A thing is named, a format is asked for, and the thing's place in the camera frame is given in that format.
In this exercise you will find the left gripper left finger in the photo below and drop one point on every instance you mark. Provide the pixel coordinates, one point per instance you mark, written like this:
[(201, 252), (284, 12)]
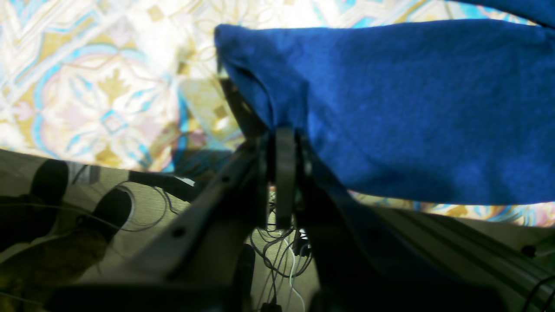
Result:
[(204, 242)]

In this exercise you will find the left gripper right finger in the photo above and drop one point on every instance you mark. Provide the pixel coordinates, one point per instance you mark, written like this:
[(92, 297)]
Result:
[(350, 242)]

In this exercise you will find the blue long-sleeve T-shirt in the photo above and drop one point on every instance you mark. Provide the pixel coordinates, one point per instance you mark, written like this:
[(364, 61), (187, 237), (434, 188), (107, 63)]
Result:
[(446, 111)]

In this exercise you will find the patterned tile tablecloth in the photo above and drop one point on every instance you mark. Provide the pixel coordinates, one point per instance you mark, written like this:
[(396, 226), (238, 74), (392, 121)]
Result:
[(118, 83)]

